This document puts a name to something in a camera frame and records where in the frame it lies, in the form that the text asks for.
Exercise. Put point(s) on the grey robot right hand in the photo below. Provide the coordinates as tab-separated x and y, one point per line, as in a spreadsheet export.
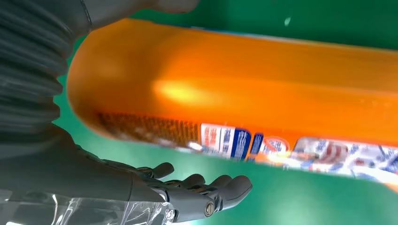
77	183

